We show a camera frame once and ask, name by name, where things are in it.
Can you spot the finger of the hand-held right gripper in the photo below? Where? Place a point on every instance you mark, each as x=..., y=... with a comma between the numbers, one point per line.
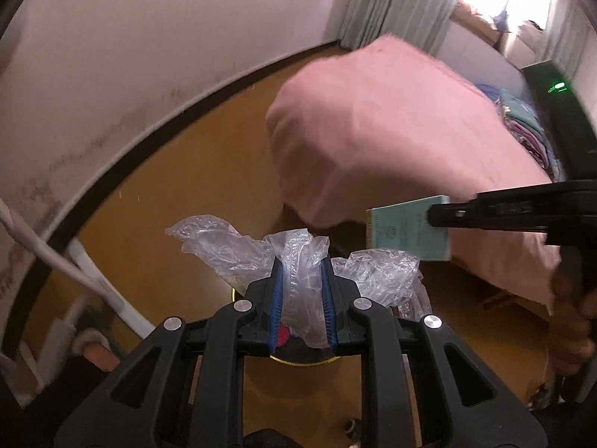
x=494, y=214

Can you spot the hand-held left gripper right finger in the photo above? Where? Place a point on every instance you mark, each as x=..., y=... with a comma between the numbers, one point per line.
x=328, y=308

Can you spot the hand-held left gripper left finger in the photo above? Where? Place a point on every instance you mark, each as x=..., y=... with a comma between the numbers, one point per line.
x=277, y=308

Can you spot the clear plastic bag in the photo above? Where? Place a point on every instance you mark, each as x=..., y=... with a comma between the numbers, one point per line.
x=219, y=242

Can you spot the mint green box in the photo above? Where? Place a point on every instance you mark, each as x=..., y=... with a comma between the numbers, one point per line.
x=401, y=238

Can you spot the person's right hand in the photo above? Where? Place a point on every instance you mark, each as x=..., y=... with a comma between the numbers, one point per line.
x=571, y=336

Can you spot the pile of folded clothes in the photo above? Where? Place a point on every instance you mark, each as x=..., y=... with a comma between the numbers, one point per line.
x=527, y=126

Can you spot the pink blanket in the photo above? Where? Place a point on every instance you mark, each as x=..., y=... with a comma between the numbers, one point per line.
x=382, y=140

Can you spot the tan cardboard box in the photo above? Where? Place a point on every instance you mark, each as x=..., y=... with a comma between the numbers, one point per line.
x=480, y=21

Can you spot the person's foot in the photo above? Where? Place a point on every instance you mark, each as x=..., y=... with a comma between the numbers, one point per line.
x=100, y=352

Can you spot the grey curtain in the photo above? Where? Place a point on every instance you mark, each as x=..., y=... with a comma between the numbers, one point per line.
x=387, y=4

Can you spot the white desk leg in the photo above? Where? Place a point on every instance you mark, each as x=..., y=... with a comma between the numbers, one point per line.
x=60, y=261

